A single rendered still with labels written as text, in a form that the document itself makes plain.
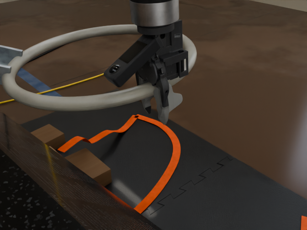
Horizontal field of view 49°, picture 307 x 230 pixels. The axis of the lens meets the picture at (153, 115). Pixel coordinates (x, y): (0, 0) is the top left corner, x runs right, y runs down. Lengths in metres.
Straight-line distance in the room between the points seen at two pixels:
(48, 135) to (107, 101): 1.43
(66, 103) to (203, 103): 1.91
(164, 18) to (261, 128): 1.77
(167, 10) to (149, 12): 0.03
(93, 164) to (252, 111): 1.25
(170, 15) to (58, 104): 0.28
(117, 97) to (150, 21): 0.16
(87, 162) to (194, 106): 1.00
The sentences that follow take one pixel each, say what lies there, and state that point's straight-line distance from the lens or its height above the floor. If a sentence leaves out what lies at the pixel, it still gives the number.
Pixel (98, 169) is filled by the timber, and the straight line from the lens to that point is 1.74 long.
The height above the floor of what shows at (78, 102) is 0.91.
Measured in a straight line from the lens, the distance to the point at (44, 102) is 0.71.
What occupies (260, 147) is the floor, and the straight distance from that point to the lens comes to 2.14.
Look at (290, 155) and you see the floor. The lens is 2.14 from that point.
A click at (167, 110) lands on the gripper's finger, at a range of 0.69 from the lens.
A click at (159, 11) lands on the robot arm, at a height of 1.08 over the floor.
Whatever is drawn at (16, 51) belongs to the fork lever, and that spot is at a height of 0.91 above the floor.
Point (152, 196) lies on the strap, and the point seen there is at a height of 0.02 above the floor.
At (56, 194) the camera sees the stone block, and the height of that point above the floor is 0.78.
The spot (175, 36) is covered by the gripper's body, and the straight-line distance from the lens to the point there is 0.68.
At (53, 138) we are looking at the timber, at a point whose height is 0.09.
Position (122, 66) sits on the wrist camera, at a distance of 0.63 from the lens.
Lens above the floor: 1.24
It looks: 32 degrees down
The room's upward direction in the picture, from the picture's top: straight up
